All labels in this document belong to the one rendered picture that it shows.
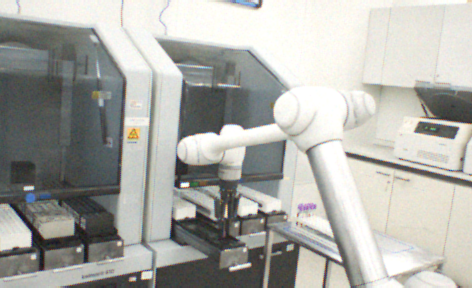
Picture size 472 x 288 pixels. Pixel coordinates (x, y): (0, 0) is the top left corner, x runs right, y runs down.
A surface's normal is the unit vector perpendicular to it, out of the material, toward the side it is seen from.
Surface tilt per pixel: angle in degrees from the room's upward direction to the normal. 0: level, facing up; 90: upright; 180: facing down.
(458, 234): 90
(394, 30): 90
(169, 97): 90
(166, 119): 90
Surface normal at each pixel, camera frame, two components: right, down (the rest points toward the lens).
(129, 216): 0.61, 0.17
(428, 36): -0.78, 0.01
